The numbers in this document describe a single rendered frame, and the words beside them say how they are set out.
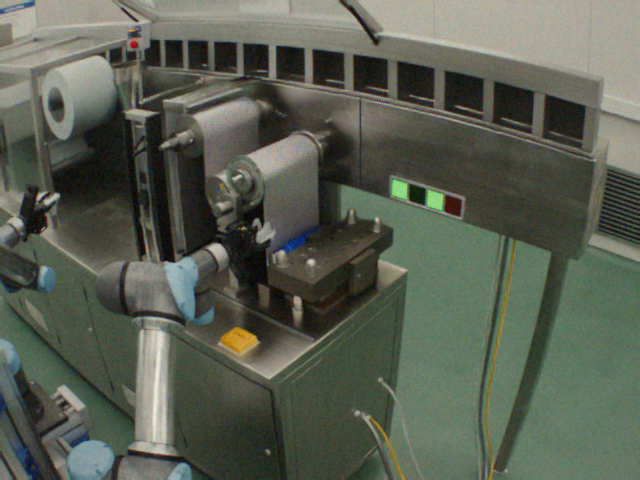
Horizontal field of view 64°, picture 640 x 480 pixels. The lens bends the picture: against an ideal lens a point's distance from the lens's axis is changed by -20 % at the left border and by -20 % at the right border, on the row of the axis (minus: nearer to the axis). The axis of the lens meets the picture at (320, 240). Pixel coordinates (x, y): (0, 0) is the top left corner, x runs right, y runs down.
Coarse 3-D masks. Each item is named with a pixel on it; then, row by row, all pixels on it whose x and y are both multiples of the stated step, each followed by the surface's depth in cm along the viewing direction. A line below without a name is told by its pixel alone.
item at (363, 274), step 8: (360, 256) 180; (368, 256) 181; (352, 264) 177; (360, 264) 179; (368, 264) 183; (352, 272) 179; (360, 272) 180; (368, 272) 184; (352, 280) 180; (360, 280) 182; (368, 280) 186; (352, 288) 181; (360, 288) 183
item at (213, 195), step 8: (216, 176) 179; (224, 176) 179; (208, 184) 184; (216, 184) 181; (224, 184) 178; (208, 192) 185; (216, 192) 183; (224, 192) 180; (208, 200) 186; (216, 200) 184
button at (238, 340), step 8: (240, 328) 166; (224, 336) 163; (232, 336) 163; (240, 336) 163; (248, 336) 163; (224, 344) 162; (232, 344) 160; (240, 344) 160; (248, 344) 161; (240, 352) 160
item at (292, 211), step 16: (288, 192) 179; (304, 192) 185; (272, 208) 175; (288, 208) 181; (304, 208) 187; (272, 224) 177; (288, 224) 183; (304, 224) 190; (272, 240) 179; (288, 240) 186
